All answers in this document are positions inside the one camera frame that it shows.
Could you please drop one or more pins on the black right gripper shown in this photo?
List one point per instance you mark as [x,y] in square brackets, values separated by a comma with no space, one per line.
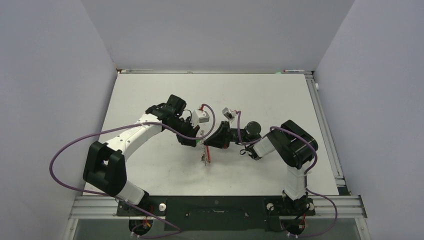
[221,137]

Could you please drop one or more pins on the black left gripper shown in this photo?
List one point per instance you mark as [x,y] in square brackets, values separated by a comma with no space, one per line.
[192,131]

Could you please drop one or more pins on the steel key holder red handle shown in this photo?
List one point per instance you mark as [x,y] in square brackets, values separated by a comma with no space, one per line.
[205,156]

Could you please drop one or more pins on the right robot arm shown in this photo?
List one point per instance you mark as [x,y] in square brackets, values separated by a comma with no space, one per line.
[294,145]

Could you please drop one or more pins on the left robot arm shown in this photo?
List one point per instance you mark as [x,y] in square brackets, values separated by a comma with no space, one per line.
[105,166]

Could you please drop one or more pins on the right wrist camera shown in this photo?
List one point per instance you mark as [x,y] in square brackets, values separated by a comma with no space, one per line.
[229,114]

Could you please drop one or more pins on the black mounting base plate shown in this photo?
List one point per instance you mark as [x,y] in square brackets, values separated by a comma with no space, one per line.
[271,213]

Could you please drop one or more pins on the aluminium frame rail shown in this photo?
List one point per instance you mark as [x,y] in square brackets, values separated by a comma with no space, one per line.
[101,207]

